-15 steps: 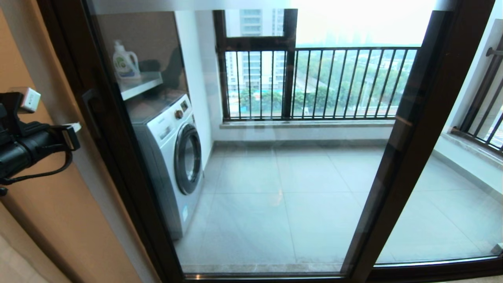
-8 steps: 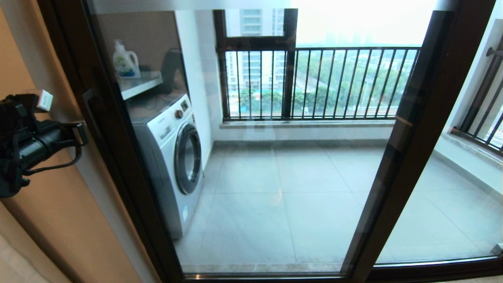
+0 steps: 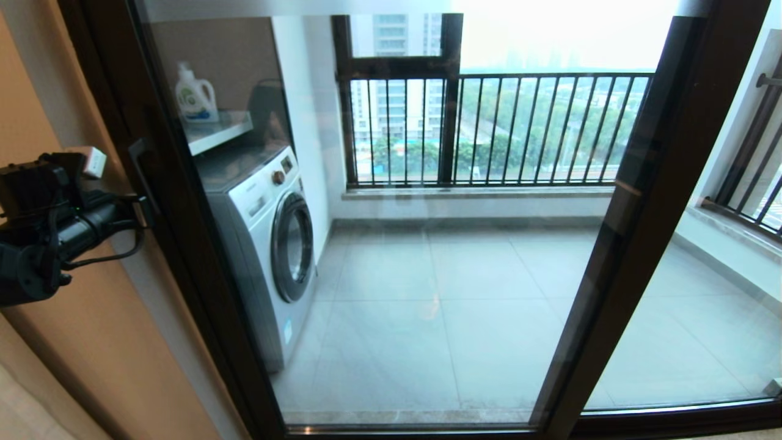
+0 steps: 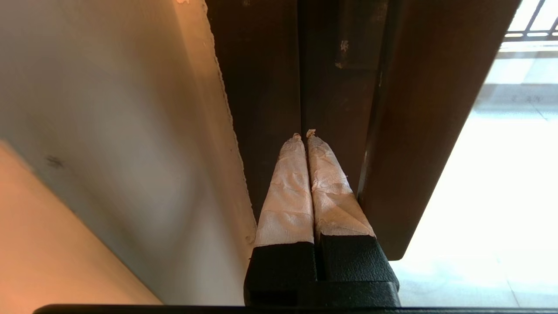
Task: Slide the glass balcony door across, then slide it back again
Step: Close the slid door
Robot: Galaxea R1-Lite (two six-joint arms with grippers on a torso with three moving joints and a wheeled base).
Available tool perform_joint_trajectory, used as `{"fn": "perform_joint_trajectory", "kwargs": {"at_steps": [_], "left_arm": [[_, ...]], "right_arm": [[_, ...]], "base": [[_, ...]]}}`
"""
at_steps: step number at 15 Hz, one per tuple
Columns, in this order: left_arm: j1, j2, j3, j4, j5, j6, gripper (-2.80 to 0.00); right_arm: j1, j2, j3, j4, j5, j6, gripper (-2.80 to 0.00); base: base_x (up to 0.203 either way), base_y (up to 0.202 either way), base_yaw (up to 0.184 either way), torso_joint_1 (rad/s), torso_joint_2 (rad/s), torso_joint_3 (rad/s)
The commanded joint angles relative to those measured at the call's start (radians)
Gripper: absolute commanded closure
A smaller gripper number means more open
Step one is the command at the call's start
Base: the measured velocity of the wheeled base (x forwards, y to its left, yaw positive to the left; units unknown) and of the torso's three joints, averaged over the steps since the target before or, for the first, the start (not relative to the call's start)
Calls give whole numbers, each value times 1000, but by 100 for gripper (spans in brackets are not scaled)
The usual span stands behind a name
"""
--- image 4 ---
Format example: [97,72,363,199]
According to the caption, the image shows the left gripper tape-wrapped left finger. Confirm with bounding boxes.
[244,134,317,306]

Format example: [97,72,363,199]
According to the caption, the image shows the left gripper tape-wrapped right finger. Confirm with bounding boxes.
[307,130,399,284]

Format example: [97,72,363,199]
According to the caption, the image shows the dark brown sliding glass door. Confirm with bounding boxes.
[299,0,558,314]

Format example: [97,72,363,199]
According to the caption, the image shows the black balcony railing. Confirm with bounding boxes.
[504,0,558,42]

